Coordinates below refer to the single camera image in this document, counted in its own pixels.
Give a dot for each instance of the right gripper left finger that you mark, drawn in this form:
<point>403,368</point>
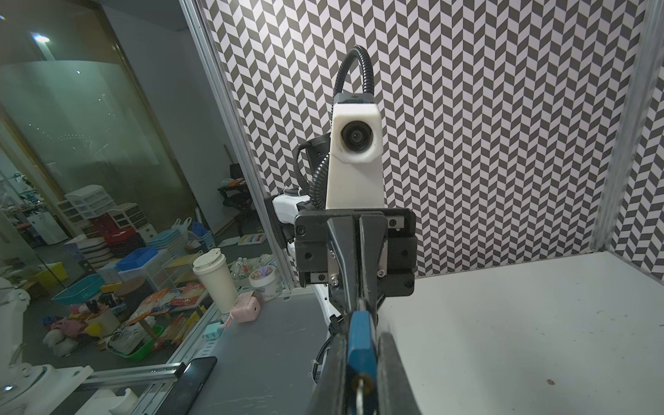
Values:
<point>330,395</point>

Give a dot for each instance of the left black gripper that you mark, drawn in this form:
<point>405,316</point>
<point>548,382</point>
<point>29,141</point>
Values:
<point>372,253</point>

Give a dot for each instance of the black smartphone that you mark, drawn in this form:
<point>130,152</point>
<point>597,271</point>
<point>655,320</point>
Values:
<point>182,396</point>

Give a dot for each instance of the pink small case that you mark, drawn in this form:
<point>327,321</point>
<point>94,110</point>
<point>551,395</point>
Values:
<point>247,307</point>

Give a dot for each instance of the blue padlock with keys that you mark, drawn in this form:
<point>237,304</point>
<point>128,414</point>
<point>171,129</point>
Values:
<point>362,365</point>

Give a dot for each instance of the white paper cup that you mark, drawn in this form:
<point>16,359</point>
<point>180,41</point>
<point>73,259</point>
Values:
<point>212,270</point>

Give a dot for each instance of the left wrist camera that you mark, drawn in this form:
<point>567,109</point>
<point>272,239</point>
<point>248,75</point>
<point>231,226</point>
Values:
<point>355,175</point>

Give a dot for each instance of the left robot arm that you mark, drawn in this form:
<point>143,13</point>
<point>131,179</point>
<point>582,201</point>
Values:
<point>286,207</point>

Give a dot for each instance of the white drawer unit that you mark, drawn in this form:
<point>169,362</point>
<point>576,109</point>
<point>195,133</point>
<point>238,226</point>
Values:
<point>91,201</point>

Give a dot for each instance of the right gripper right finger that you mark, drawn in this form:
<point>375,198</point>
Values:
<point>395,395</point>

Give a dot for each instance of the white round container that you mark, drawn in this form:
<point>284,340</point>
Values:
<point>266,281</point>

